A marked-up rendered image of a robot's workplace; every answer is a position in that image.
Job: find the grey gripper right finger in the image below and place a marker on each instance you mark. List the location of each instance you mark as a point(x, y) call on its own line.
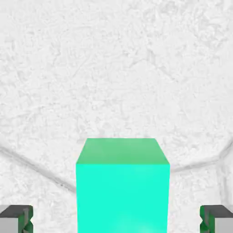
point(218, 214)

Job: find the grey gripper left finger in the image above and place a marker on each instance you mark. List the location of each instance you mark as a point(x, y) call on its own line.
point(12, 214)

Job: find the small turquoise cube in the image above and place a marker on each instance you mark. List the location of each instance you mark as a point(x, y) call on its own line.
point(122, 191)

